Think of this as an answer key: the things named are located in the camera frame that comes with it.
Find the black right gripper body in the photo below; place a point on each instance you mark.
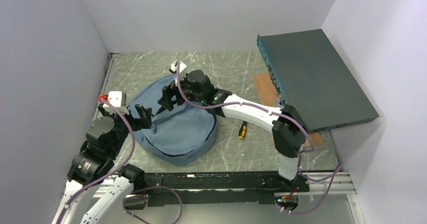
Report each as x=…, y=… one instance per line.
x=186, y=88

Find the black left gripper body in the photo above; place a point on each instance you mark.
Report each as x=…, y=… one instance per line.
x=135, y=123

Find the blue student backpack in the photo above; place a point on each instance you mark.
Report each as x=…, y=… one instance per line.
x=179, y=136

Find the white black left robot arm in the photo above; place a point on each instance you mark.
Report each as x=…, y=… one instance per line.
x=94, y=184

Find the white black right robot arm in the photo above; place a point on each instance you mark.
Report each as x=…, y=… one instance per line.
x=285, y=124

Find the yellow black screwdriver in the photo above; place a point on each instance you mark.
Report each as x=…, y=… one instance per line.
x=242, y=130

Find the brown wooden board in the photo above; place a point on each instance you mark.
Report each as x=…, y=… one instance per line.
x=268, y=96

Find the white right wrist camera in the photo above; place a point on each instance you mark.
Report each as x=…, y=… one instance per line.
x=178, y=66

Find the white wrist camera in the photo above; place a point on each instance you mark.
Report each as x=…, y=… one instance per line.
x=178, y=66
x=112, y=102

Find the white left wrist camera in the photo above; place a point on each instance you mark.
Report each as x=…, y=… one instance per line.
x=112, y=102

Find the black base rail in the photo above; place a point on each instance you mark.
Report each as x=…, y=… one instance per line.
x=262, y=187

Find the dark teal network switch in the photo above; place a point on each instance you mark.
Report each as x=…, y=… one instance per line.
x=309, y=74

